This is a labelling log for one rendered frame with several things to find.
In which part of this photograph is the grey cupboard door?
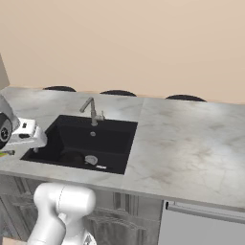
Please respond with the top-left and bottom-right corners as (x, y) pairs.
(0, 174), (42, 242)
(83, 190), (165, 245)

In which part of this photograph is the grey dishwasher handle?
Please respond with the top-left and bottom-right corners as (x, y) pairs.
(165, 201), (245, 225)

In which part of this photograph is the black round stool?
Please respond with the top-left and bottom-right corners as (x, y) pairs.
(42, 85), (78, 93)
(165, 94), (208, 103)
(100, 89), (138, 98)

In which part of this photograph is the black sink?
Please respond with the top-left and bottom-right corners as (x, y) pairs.
(20, 114), (139, 175)

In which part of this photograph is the grey metal tap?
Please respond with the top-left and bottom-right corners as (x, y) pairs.
(78, 97), (106, 127)

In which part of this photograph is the grey dishwasher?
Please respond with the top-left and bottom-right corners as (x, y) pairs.
(157, 199), (245, 245)

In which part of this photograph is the grey tall cupboard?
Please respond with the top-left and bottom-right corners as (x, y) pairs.
(0, 53), (11, 91)

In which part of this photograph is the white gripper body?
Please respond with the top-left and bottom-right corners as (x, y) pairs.
(5, 125), (49, 151)

